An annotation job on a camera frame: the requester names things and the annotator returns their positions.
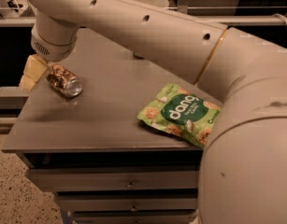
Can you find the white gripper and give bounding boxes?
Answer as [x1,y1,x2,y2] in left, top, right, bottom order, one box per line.
[19,11,79,92]

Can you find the orange soda can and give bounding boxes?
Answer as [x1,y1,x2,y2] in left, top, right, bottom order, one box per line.
[46,63,82,98]

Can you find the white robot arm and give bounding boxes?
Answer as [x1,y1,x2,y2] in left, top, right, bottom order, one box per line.
[29,0,287,224]

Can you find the green soda can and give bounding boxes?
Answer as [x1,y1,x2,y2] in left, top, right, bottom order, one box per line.
[133,52,145,60]

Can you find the grey drawer cabinet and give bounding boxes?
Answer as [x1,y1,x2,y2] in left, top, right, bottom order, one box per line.
[1,26,223,224]

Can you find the green dang chips bag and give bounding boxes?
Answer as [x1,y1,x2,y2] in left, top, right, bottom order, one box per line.
[137,84,222,148]

